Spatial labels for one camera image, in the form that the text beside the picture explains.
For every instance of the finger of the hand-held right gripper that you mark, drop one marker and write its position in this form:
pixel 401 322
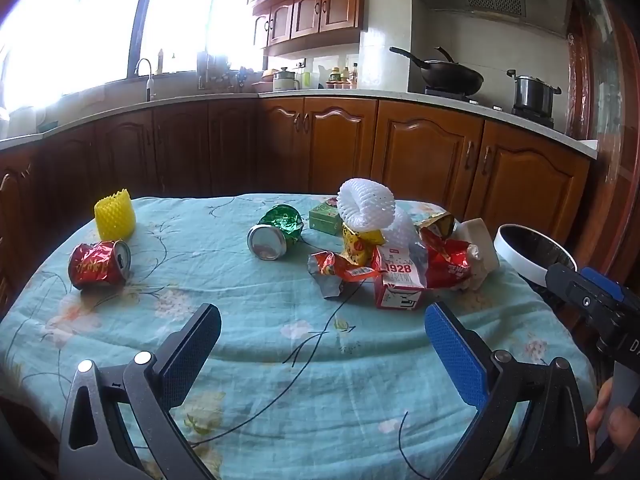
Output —
pixel 602 280
pixel 570 287

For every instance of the black wok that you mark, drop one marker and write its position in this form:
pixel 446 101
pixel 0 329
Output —
pixel 450 77

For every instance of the condiment jars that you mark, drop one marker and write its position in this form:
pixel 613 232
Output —
pixel 336 79

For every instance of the curved kitchen faucet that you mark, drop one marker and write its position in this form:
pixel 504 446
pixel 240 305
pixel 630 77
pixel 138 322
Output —
pixel 150 85

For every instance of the wooden lower cabinets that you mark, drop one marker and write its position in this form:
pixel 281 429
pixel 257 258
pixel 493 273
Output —
pixel 425 150

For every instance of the floral teal tablecloth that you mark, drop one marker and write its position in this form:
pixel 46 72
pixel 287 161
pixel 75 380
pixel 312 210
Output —
pixel 250 360

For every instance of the white paper box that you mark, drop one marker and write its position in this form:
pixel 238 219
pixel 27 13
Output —
pixel 477 240

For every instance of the crushed red can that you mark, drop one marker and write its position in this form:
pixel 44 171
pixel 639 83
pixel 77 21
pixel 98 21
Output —
pixel 95 265

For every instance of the yellow foam fruit net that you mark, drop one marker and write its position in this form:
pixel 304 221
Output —
pixel 115 217

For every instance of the red snack bag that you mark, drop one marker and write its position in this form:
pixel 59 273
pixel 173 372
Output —
pixel 445 265

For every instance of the person's right hand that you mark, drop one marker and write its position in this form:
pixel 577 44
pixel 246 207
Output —
pixel 620 432

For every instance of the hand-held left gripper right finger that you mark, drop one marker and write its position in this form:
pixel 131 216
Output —
pixel 457 355

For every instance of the gold lined red wrapper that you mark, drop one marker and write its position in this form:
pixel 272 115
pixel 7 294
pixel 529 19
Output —
pixel 440 222

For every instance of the white round bin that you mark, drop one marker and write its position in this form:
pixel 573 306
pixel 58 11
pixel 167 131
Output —
pixel 510 255

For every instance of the wooden cabinets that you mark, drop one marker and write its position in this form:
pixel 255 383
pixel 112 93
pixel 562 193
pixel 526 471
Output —
pixel 425 150
pixel 325 5

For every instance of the yellow snack packet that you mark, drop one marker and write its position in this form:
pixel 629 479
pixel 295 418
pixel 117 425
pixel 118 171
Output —
pixel 357 247

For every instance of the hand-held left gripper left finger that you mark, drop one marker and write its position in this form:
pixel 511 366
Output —
pixel 182 370

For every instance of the bottle on windowsill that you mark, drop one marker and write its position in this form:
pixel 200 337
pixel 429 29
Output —
pixel 160 62

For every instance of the kitchen window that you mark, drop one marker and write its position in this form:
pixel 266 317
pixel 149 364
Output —
pixel 75 35

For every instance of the steel cooking pot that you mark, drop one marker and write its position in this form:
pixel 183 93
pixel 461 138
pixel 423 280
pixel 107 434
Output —
pixel 532 92

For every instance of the white electric pot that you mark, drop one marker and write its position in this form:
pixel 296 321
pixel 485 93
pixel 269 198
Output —
pixel 285 81

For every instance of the brown sauce bottle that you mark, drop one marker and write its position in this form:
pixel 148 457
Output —
pixel 354 76

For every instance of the green bottle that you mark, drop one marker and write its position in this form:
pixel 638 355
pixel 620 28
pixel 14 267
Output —
pixel 305 81

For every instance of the crushed green can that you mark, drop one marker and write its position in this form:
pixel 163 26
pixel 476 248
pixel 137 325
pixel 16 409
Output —
pixel 281 222

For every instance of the wooden upper cabinets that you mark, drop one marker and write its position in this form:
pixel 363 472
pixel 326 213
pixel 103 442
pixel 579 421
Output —
pixel 325 5

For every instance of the green drink carton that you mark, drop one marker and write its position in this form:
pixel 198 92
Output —
pixel 322 219

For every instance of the black gas stove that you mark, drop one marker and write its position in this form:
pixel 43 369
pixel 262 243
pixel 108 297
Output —
pixel 537 120

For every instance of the orange red snack wrapper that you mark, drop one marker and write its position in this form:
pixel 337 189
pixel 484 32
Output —
pixel 330 265

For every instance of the red and white carton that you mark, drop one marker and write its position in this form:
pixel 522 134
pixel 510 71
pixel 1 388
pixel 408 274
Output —
pixel 397 285

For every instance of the white foam fruit net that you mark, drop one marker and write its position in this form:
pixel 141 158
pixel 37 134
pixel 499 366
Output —
pixel 365 200

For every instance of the wooden door frame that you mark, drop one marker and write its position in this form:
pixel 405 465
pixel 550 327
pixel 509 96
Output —
pixel 625 110

